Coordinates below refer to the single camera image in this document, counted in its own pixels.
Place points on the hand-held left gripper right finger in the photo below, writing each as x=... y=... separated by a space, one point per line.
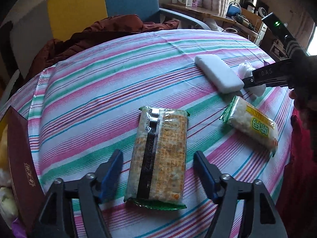
x=205 y=176

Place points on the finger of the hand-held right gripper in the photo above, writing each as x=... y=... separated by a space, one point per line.
x=250 y=81

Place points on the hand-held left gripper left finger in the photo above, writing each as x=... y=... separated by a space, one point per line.
x=111 y=173

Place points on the white plastic bag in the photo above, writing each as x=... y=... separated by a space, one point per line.
x=247 y=68

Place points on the cracker packet with black stripe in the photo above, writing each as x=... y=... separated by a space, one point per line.
x=158 y=158

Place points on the gold-lined maroon tin box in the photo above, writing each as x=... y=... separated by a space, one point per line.
x=22 y=158

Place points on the person's right hand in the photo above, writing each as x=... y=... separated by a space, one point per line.
x=304 y=84

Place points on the white rectangular block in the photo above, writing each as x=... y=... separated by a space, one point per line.
x=218 y=73

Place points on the snack packet with yellow label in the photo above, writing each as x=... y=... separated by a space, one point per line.
x=252 y=124

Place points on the white round appliance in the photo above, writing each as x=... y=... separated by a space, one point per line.
x=262 y=11

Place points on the blue round object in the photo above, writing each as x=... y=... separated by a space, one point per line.
x=234 y=9

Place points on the black appliance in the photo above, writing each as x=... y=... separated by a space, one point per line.
x=251 y=1

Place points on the wooden side desk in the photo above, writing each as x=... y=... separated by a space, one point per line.
x=198 y=12

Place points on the person's red clothing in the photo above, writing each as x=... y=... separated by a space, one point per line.
x=299 y=178

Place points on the small pink box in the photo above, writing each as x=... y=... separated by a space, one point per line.
x=197 y=2

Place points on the dark red jacket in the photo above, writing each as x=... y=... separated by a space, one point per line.
x=99 y=29

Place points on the grey yellow blue chair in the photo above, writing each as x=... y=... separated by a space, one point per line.
x=74 y=7

